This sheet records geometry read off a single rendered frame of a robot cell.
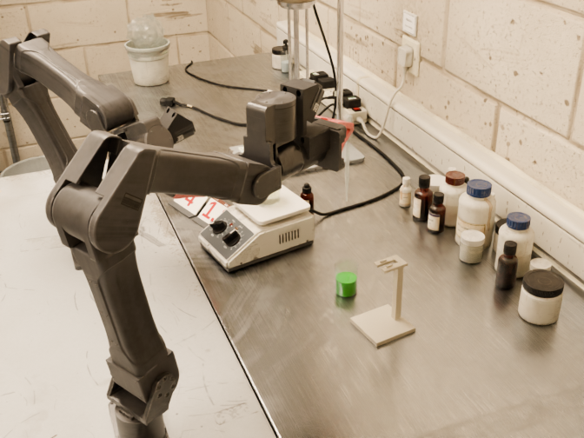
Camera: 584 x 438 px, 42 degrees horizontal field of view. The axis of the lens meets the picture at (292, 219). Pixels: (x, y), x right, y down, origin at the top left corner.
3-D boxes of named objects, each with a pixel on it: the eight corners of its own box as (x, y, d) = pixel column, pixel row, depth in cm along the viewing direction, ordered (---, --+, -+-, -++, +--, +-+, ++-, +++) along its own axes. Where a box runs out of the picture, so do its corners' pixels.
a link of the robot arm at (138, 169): (237, 150, 109) (62, 124, 84) (285, 167, 104) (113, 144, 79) (217, 231, 111) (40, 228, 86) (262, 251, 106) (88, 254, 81)
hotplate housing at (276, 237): (228, 275, 143) (225, 239, 139) (198, 245, 153) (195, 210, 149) (324, 242, 153) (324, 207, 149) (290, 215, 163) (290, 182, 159)
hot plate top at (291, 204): (259, 226, 143) (259, 222, 143) (230, 202, 152) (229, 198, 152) (312, 209, 148) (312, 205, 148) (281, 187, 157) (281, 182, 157)
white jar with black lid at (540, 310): (537, 330, 126) (543, 295, 123) (509, 309, 131) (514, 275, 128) (567, 318, 129) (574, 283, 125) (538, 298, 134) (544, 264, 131)
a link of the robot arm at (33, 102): (113, 197, 148) (30, 46, 144) (86, 210, 144) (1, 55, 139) (96, 205, 153) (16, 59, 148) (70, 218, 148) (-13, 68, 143)
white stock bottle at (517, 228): (528, 281, 139) (537, 227, 133) (493, 276, 141) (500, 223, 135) (528, 262, 144) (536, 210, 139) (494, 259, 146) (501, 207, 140)
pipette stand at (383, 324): (376, 347, 123) (379, 282, 117) (349, 321, 130) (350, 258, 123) (415, 331, 127) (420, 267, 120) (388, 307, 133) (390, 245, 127)
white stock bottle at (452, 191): (471, 223, 158) (476, 176, 153) (448, 230, 156) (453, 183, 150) (454, 211, 163) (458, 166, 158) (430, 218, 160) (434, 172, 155)
